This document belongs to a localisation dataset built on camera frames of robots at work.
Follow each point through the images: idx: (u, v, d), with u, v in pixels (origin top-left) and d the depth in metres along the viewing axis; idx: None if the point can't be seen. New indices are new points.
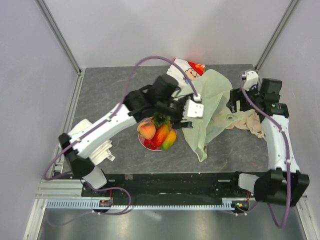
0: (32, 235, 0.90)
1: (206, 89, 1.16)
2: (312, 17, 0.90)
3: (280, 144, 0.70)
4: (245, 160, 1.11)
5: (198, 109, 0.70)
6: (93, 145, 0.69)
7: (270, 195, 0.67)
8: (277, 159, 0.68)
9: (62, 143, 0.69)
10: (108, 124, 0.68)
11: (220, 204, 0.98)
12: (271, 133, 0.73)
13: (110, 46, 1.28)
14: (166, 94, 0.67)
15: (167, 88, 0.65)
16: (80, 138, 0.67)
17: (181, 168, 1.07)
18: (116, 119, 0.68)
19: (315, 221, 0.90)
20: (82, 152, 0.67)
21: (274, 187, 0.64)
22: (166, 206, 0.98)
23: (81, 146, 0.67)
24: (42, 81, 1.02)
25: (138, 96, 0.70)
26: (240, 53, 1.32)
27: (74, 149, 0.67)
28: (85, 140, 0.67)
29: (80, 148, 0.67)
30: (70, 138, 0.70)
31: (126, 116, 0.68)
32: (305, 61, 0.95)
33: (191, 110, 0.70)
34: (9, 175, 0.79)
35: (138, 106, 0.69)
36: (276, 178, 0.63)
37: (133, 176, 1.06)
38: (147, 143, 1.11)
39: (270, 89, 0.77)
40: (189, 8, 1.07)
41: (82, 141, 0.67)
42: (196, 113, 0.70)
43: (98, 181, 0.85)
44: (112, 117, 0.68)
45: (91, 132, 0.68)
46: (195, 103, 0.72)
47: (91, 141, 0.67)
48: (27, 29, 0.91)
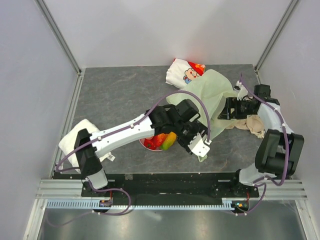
0: (32, 235, 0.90)
1: (206, 89, 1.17)
2: (312, 17, 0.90)
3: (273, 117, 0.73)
4: (245, 160, 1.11)
5: (202, 150, 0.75)
6: (110, 148, 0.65)
7: (269, 157, 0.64)
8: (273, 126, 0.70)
9: (82, 138, 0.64)
10: (132, 130, 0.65)
11: (220, 204, 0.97)
12: (266, 113, 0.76)
13: (110, 46, 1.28)
14: (186, 116, 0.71)
15: (190, 111, 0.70)
16: (101, 136, 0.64)
17: (181, 168, 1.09)
18: (139, 127, 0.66)
19: (315, 221, 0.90)
20: (99, 151, 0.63)
21: (271, 146, 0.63)
22: (166, 206, 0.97)
23: (100, 145, 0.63)
24: (42, 80, 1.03)
25: (161, 111, 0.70)
26: (240, 53, 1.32)
27: (93, 146, 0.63)
28: (106, 140, 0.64)
29: (99, 147, 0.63)
30: (90, 135, 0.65)
31: (149, 127, 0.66)
32: (304, 61, 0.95)
33: (196, 148, 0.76)
34: (9, 175, 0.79)
35: (160, 121, 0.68)
36: (273, 135, 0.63)
37: (133, 176, 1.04)
38: (147, 143, 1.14)
39: (262, 90, 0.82)
40: (189, 8, 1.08)
41: (102, 141, 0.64)
42: (198, 152, 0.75)
43: (99, 182, 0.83)
44: (136, 124, 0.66)
45: (113, 133, 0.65)
46: (203, 143, 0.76)
47: (110, 143, 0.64)
48: (27, 29, 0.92)
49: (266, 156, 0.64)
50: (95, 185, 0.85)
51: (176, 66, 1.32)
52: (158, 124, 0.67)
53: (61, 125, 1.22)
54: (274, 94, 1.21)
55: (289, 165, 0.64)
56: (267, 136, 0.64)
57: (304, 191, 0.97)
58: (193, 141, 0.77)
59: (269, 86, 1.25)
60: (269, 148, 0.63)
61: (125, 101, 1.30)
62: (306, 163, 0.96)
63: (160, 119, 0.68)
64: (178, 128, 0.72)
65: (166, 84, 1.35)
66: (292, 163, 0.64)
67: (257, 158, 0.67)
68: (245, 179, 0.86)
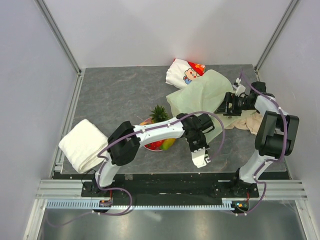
0: (32, 235, 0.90)
1: (206, 90, 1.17)
2: (312, 17, 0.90)
3: (270, 105, 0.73)
4: (245, 160, 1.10)
5: (200, 162, 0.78)
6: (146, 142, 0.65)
7: (267, 137, 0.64)
8: None
9: (126, 129, 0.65)
10: (169, 128, 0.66)
11: (220, 204, 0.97)
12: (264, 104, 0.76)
13: (110, 46, 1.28)
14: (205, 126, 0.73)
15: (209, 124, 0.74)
16: (144, 129, 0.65)
17: (181, 168, 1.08)
18: (173, 127, 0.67)
19: (315, 221, 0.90)
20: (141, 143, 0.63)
21: (269, 126, 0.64)
22: (166, 206, 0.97)
23: (143, 136, 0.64)
24: (42, 81, 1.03)
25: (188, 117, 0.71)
26: (240, 53, 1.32)
27: (136, 137, 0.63)
28: (147, 132, 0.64)
29: (142, 139, 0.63)
30: (133, 127, 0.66)
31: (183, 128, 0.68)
32: (304, 61, 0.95)
33: (196, 158, 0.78)
34: (9, 175, 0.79)
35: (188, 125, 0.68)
36: (270, 115, 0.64)
37: (133, 176, 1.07)
38: (147, 143, 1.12)
39: (258, 86, 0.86)
40: (189, 8, 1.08)
41: (145, 133, 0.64)
42: (196, 164, 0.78)
43: (106, 180, 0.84)
44: (172, 124, 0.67)
45: (154, 128, 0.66)
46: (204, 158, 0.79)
47: (151, 136, 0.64)
48: (27, 29, 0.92)
49: (265, 136, 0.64)
50: (101, 184, 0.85)
51: (176, 66, 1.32)
52: (186, 127, 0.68)
53: (61, 125, 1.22)
54: (274, 94, 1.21)
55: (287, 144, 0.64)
56: (265, 117, 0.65)
57: (304, 191, 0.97)
58: (196, 153, 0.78)
59: (269, 86, 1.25)
60: (267, 127, 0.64)
61: (125, 101, 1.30)
62: (306, 163, 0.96)
63: (188, 123, 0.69)
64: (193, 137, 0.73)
65: (166, 84, 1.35)
66: (289, 141, 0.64)
67: (257, 140, 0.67)
68: (245, 174, 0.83)
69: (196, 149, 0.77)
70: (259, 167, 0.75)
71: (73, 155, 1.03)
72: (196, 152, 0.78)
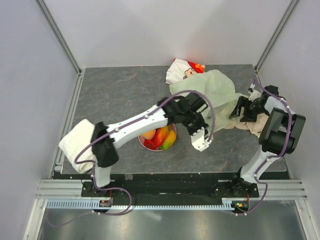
0: (32, 235, 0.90)
1: (210, 85, 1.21)
2: (312, 17, 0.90)
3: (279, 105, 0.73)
4: (245, 160, 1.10)
5: (201, 145, 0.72)
6: (126, 139, 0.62)
7: (271, 133, 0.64)
8: None
9: (99, 130, 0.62)
10: (147, 120, 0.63)
11: (220, 204, 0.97)
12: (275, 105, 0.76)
13: (110, 46, 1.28)
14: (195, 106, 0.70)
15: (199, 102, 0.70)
16: (118, 128, 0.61)
17: (181, 168, 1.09)
18: (152, 117, 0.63)
19: (315, 221, 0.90)
20: (117, 143, 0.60)
21: (274, 122, 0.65)
22: (166, 206, 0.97)
23: (118, 135, 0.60)
24: (42, 81, 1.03)
25: (172, 102, 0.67)
26: (240, 53, 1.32)
27: (111, 138, 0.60)
28: (122, 131, 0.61)
29: (117, 138, 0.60)
30: (107, 127, 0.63)
31: (163, 116, 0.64)
32: (304, 61, 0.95)
33: (195, 142, 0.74)
34: (9, 176, 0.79)
35: (172, 111, 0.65)
36: (277, 112, 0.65)
37: (133, 176, 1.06)
38: (147, 143, 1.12)
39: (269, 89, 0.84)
40: (189, 8, 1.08)
41: (121, 131, 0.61)
42: (197, 147, 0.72)
43: (104, 180, 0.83)
44: (150, 115, 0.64)
45: (129, 124, 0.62)
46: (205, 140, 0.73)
47: (128, 133, 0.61)
48: (27, 29, 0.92)
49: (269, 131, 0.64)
50: (98, 184, 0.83)
51: (176, 66, 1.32)
52: (170, 113, 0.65)
53: (61, 125, 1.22)
54: None
55: (290, 141, 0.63)
56: (271, 113, 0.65)
57: (304, 191, 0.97)
58: (196, 135, 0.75)
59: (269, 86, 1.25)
60: (272, 123, 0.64)
61: (125, 101, 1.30)
62: (306, 163, 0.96)
63: (173, 109, 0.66)
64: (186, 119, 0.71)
65: (166, 84, 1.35)
66: (293, 140, 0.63)
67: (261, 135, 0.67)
68: (246, 173, 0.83)
69: (195, 132, 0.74)
70: (260, 165, 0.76)
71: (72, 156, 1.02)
72: (195, 134, 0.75)
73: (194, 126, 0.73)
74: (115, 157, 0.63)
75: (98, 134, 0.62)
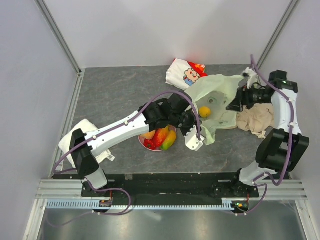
0: (32, 235, 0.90)
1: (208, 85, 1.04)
2: (312, 17, 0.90)
3: (285, 109, 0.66)
4: (245, 160, 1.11)
5: (195, 145, 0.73)
6: (106, 146, 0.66)
7: (270, 155, 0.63)
8: (280, 122, 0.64)
9: (77, 138, 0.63)
10: (127, 127, 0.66)
11: (220, 204, 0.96)
12: (279, 104, 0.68)
13: (110, 46, 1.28)
14: (180, 108, 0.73)
15: (182, 103, 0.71)
16: (95, 136, 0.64)
17: (181, 168, 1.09)
18: (132, 125, 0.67)
19: (315, 221, 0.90)
20: (95, 150, 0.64)
21: (274, 146, 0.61)
22: (166, 206, 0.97)
23: (96, 144, 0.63)
24: (42, 81, 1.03)
25: (154, 107, 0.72)
26: (239, 53, 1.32)
27: (89, 145, 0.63)
28: (101, 138, 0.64)
29: (95, 146, 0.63)
30: (85, 135, 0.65)
31: (143, 123, 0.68)
32: (304, 61, 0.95)
33: (189, 143, 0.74)
34: (9, 176, 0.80)
35: (154, 117, 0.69)
36: (277, 135, 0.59)
37: (133, 176, 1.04)
38: (147, 143, 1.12)
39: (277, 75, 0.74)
40: (189, 8, 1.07)
41: (98, 139, 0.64)
42: (191, 148, 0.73)
43: (99, 182, 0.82)
44: (130, 121, 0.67)
45: (107, 132, 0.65)
46: (197, 139, 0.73)
47: (105, 141, 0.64)
48: (27, 29, 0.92)
49: (267, 154, 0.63)
50: (94, 185, 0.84)
51: (176, 66, 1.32)
52: (152, 120, 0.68)
53: (61, 125, 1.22)
54: None
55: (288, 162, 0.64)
56: (271, 135, 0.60)
57: (304, 191, 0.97)
58: (189, 135, 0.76)
59: None
60: (271, 147, 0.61)
61: (125, 101, 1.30)
62: (306, 163, 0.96)
63: (154, 115, 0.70)
64: (173, 121, 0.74)
65: (166, 84, 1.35)
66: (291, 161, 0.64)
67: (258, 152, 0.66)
68: (245, 178, 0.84)
69: (188, 131, 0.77)
70: (258, 174, 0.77)
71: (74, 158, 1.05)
72: (188, 134, 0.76)
73: (185, 126, 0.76)
74: (93, 166, 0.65)
75: (76, 142, 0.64)
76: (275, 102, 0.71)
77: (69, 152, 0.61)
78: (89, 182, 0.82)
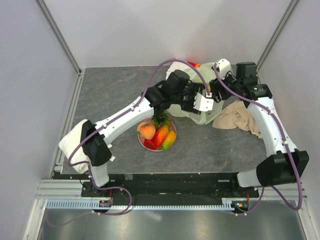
0: (32, 235, 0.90)
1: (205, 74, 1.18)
2: (312, 17, 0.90)
3: (271, 126, 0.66)
4: (245, 160, 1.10)
5: (208, 105, 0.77)
6: (116, 133, 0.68)
7: (275, 178, 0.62)
8: (274, 142, 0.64)
9: (87, 129, 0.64)
10: (133, 112, 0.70)
11: (220, 204, 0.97)
12: (261, 118, 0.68)
13: (110, 46, 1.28)
14: (179, 88, 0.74)
15: (181, 83, 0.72)
16: (105, 124, 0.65)
17: (181, 168, 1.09)
18: (138, 109, 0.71)
19: (315, 221, 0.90)
20: (107, 138, 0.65)
21: (278, 170, 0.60)
22: (166, 206, 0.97)
23: (107, 132, 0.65)
24: (42, 80, 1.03)
25: (155, 91, 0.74)
26: (240, 53, 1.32)
27: (100, 134, 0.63)
28: (111, 126, 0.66)
29: (107, 134, 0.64)
30: (95, 125, 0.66)
31: (148, 106, 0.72)
32: (304, 61, 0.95)
33: (202, 106, 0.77)
34: (8, 176, 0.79)
35: (156, 99, 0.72)
36: (278, 161, 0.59)
37: (133, 176, 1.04)
38: (147, 143, 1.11)
39: (247, 71, 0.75)
40: (189, 8, 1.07)
41: (109, 127, 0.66)
42: (206, 108, 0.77)
43: (101, 179, 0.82)
44: (135, 107, 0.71)
45: (116, 119, 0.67)
46: (206, 99, 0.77)
47: (116, 128, 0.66)
48: (27, 29, 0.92)
49: (273, 177, 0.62)
50: (98, 184, 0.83)
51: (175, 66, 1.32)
52: (155, 102, 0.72)
53: (61, 125, 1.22)
54: (274, 94, 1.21)
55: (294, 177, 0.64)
56: (272, 161, 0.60)
57: (304, 191, 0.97)
58: (197, 103, 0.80)
59: (270, 86, 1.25)
60: (276, 172, 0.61)
61: (125, 101, 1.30)
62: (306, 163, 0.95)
63: (156, 98, 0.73)
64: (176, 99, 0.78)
65: None
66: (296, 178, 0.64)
67: (263, 174, 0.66)
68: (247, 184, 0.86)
69: (195, 101, 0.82)
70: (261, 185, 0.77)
71: (79, 154, 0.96)
72: (196, 103, 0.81)
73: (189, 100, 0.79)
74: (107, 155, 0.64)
75: (87, 133, 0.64)
76: (254, 113, 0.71)
77: (81, 143, 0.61)
78: (91, 178, 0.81)
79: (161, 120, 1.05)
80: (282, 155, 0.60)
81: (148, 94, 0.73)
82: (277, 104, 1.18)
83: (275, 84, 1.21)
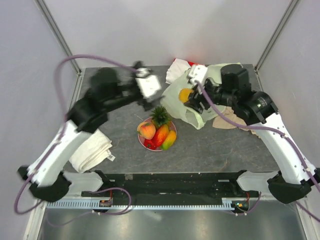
0: (32, 235, 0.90)
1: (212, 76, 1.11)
2: (312, 16, 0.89)
3: (287, 151, 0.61)
4: (245, 160, 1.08)
5: (151, 84, 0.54)
6: (54, 169, 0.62)
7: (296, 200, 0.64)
8: (295, 170, 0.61)
9: (23, 175, 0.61)
10: (61, 145, 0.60)
11: (220, 204, 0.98)
12: (275, 142, 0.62)
13: (109, 46, 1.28)
14: (106, 93, 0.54)
15: (103, 90, 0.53)
16: (35, 169, 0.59)
17: (181, 168, 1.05)
18: (65, 140, 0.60)
19: (315, 221, 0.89)
20: (43, 182, 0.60)
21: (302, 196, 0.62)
22: (166, 206, 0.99)
23: (40, 176, 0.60)
24: (42, 80, 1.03)
25: (79, 104, 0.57)
26: (240, 52, 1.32)
27: (34, 181, 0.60)
28: (42, 169, 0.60)
29: (40, 180, 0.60)
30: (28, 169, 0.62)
31: (74, 132, 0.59)
32: (305, 61, 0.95)
33: (146, 89, 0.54)
34: (8, 176, 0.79)
35: (84, 116, 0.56)
36: (304, 191, 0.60)
37: (133, 176, 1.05)
38: (147, 143, 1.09)
39: (241, 84, 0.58)
40: (189, 7, 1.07)
41: (41, 170, 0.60)
42: (152, 90, 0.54)
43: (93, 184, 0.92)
44: (61, 138, 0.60)
45: (46, 158, 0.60)
46: (144, 78, 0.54)
47: (48, 170, 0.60)
48: (27, 29, 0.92)
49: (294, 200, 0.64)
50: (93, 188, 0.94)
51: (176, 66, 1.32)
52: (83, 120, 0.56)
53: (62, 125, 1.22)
54: (274, 94, 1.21)
55: None
56: (299, 192, 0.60)
57: None
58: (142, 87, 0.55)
59: (271, 85, 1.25)
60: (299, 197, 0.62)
61: None
62: None
63: (84, 113, 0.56)
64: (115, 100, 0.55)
65: (166, 84, 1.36)
66: None
67: (282, 196, 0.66)
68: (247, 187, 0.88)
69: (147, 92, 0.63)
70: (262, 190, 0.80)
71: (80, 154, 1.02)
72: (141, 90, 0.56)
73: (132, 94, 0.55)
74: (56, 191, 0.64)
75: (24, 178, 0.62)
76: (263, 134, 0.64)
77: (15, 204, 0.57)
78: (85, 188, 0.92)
79: (161, 120, 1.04)
80: (307, 185, 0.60)
81: (74, 114, 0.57)
82: (278, 104, 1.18)
83: (275, 84, 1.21)
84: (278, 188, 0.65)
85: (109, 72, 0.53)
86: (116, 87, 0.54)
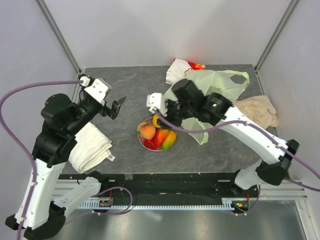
0: None
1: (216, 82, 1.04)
2: (312, 17, 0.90)
3: (256, 135, 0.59)
4: (245, 160, 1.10)
5: (99, 88, 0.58)
6: (43, 208, 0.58)
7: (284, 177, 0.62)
8: (270, 149, 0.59)
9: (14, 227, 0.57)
10: (39, 184, 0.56)
11: (220, 204, 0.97)
12: (240, 131, 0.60)
13: (109, 46, 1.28)
14: (63, 118, 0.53)
15: (58, 117, 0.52)
16: (22, 216, 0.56)
17: (181, 168, 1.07)
18: (41, 178, 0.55)
19: (315, 221, 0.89)
20: (36, 224, 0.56)
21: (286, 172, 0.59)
22: (166, 206, 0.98)
23: (30, 220, 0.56)
24: (42, 80, 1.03)
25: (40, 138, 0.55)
26: (240, 53, 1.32)
27: (27, 227, 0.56)
28: (29, 213, 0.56)
29: (32, 224, 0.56)
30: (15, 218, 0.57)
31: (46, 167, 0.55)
32: (304, 61, 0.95)
33: (95, 95, 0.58)
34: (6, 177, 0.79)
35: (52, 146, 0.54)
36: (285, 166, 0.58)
37: (133, 176, 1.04)
38: (147, 143, 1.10)
39: (192, 92, 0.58)
40: (188, 8, 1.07)
41: (28, 216, 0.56)
42: (101, 92, 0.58)
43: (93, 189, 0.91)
44: (36, 178, 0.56)
45: (29, 203, 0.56)
46: (90, 86, 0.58)
47: (36, 212, 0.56)
48: (27, 29, 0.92)
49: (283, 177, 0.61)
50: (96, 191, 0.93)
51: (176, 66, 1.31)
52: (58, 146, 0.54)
53: None
54: (274, 94, 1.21)
55: None
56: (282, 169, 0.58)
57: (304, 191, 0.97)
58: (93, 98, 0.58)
59: (271, 85, 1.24)
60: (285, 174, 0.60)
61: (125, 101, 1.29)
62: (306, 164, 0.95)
63: (53, 144, 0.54)
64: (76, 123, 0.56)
65: (166, 84, 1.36)
66: None
67: (270, 178, 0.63)
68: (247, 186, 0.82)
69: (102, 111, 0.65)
70: None
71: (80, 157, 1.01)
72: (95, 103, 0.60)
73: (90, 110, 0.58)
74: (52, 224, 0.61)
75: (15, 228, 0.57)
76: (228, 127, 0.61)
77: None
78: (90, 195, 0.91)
79: None
80: (286, 161, 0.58)
81: (40, 150, 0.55)
82: (278, 104, 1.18)
83: (275, 84, 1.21)
84: (264, 171, 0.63)
85: (60, 100, 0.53)
86: (73, 108, 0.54)
